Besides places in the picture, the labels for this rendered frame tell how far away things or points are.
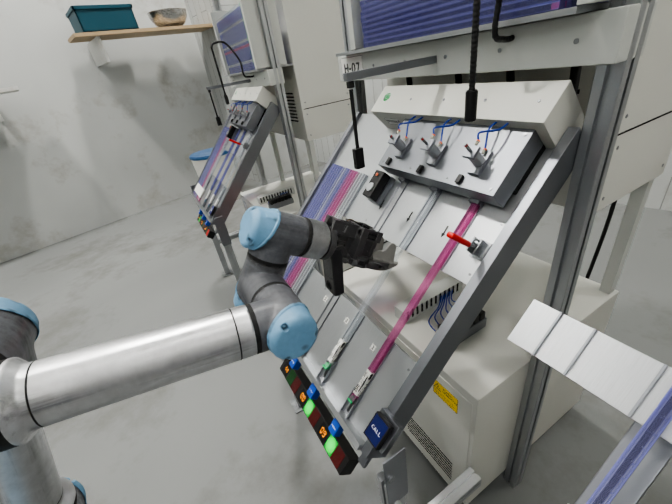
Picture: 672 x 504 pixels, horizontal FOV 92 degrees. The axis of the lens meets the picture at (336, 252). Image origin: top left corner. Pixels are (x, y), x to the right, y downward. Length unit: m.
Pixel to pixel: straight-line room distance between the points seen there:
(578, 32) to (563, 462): 1.38
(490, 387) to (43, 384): 0.86
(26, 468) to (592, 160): 1.04
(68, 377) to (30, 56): 4.62
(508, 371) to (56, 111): 4.82
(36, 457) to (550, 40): 1.05
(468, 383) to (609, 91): 0.68
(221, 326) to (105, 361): 0.13
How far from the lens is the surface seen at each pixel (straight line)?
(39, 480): 0.79
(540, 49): 0.73
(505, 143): 0.70
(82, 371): 0.48
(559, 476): 1.61
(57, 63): 5.00
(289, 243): 0.56
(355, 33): 1.06
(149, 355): 0.47
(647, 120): 0.98
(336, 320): 0.85
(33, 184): 4.98
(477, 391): 0.95
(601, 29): 0.69
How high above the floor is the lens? 1.38
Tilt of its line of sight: 30 degrees down
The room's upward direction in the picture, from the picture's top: 10 degrees counter-clockwise
